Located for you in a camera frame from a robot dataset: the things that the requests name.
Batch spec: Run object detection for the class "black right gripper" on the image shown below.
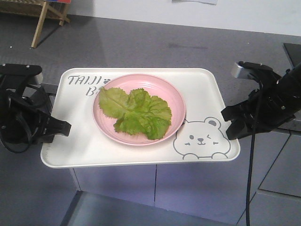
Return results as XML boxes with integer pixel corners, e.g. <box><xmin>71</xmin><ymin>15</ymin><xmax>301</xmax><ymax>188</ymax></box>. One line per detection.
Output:
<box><xmin>221</xmin><ymin>84</ymin><xmax>296</xmax><ymax>140</ymax></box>

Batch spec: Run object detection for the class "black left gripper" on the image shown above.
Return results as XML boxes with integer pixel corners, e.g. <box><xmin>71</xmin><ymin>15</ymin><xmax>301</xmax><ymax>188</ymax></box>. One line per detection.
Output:
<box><xmin>0</xmin><ymin>89</ymin><xmax>71</xmax><ymax>144</ymax></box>

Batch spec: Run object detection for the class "cream bear serving tray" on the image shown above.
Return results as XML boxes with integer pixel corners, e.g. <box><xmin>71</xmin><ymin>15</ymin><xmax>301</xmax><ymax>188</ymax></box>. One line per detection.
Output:
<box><xmin>40</xmin><ymin>68</ymin><xmax>240</xmax><ymax>168</ymax></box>

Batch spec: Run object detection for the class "green lettuce leaf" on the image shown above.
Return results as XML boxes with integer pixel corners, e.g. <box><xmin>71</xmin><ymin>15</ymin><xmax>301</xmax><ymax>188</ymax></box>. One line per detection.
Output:
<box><xmin>98</xmin><ymin>87</ymin><xmax>172</xmax><ymax>140</ymax></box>

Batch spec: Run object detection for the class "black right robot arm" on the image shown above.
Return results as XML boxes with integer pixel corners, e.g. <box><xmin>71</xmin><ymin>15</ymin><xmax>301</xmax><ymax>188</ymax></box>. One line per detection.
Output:
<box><xmin>221</xmin><ymin>61</ymin><xmax>301</xmax><ymax>140</ymax></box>

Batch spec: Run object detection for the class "black induction cooktop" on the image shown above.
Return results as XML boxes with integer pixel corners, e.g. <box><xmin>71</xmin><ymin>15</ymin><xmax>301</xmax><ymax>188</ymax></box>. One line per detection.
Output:
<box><xmin>284</xmin><ymin>43</ymin><xmax>301</xmax><ymax>68</ymax></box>

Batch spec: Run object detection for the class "wooden folding stand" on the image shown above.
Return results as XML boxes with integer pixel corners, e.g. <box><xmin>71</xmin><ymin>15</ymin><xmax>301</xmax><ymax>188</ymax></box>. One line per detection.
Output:
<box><xmin>0</xmin><ymin>0</ymin><xmax>71</xmax><ymax>48</ymax></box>

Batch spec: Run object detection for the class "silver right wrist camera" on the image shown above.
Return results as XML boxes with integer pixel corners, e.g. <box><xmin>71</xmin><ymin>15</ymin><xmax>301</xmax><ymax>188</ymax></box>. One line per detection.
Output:
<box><xmin>230</xmin><ymin>61</ymin><xmax>282</xmax><ymax>83</ymax></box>

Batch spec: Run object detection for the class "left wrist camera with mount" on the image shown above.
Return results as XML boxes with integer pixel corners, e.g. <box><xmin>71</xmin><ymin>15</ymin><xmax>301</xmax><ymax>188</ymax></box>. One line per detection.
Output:
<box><xmin>0</xmin><ymin>63</ymin><xmax>43</xmax><ymax>95</ymax></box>

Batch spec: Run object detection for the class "white paper sheet on wall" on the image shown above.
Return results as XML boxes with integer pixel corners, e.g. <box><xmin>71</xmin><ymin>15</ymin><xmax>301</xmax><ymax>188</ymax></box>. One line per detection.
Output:
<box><xmin>172</xmin><ymin>0</ymin><xmax>218</xmax><ymax>5</ymax></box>

